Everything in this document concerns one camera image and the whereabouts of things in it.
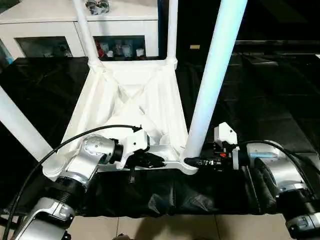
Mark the red toy figure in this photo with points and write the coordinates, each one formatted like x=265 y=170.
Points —
x=100 y=51

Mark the dark brown round object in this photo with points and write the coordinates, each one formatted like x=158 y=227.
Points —
x=123 y=237

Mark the clear bag of dark parts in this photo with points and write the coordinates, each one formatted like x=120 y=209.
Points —
x=96 y=7

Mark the white plastic table top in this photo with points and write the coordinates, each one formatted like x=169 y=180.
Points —
x=100 y=100

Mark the black metal folding stand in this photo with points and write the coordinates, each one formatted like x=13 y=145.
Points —
x=7 y=217

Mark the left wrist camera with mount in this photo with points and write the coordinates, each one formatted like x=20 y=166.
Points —
x=136 y=141

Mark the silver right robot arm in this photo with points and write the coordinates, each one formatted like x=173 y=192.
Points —
x=280 y=172

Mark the black work mat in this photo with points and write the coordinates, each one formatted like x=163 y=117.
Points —
x=262 y=100

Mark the white flat panel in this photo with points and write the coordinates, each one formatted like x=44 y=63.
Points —
x=318 y=55

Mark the black low shelf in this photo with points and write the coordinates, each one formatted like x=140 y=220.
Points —
x=275 y=45

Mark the white cabinet with glass doors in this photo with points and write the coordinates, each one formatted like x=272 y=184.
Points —
x=37 y=27

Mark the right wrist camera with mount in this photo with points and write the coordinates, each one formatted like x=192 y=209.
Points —
x=225 y=131

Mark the small beige label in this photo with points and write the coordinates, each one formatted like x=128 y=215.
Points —
x=195 y=47

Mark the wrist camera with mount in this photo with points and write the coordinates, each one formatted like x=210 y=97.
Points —
x=136 y=141
x=225 y=131

